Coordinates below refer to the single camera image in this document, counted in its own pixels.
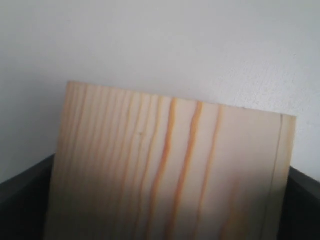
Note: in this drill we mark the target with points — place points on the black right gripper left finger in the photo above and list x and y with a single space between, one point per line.
24 203

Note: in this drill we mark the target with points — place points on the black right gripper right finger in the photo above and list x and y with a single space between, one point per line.
300 217

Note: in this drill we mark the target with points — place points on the light wooden cube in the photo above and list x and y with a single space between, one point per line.
138 166

